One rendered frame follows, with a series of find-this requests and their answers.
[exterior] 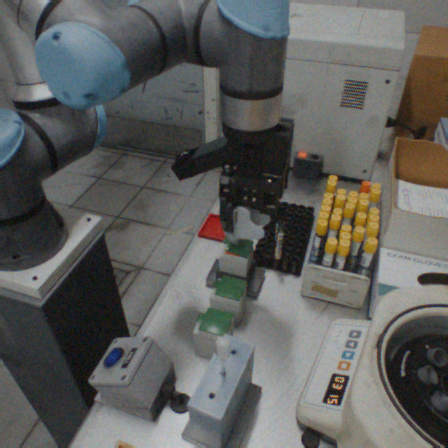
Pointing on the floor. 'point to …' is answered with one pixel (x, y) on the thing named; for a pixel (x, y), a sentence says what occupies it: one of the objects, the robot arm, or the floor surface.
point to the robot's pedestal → (63, 339)
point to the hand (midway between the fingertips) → (232, 237)
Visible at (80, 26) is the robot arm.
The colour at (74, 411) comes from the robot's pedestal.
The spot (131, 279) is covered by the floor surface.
